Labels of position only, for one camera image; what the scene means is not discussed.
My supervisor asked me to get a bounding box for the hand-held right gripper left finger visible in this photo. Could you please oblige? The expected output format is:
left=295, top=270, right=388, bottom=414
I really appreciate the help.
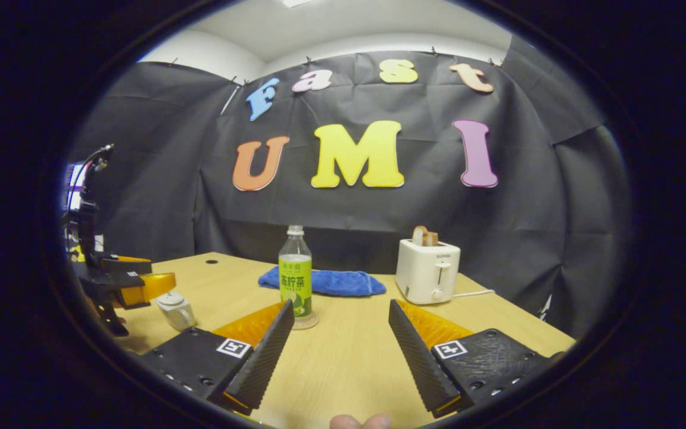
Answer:
left=138, top=299, right=296, bottom=416

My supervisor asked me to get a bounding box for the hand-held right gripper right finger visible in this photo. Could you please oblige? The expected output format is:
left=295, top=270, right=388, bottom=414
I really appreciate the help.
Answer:
left=388, top=299, right=564, bottom=419

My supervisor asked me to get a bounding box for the white teacup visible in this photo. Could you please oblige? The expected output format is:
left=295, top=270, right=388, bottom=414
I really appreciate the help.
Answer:
left=157, top=291, right=198, bottom=332

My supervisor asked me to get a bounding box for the green label water bottle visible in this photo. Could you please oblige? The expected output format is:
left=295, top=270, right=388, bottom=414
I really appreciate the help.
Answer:
left=278, top=225, right=314, bottom=328

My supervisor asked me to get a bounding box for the computer monitor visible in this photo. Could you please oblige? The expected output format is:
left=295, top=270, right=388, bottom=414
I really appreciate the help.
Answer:
left=64, top=163, right=89, bottom=212

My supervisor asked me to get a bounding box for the white toaster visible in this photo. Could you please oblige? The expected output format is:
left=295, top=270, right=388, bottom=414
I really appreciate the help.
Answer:
left=395, top=238, right=462, bottom=306

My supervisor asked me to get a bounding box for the blue towel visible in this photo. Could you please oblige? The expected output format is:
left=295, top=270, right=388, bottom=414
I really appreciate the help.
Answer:
left=258, top=266, right=387, bottom=297

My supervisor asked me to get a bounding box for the toasted bread slice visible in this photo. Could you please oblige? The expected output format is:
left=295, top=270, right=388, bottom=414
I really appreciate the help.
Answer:
left=411, top=225, right=439, bottom=247

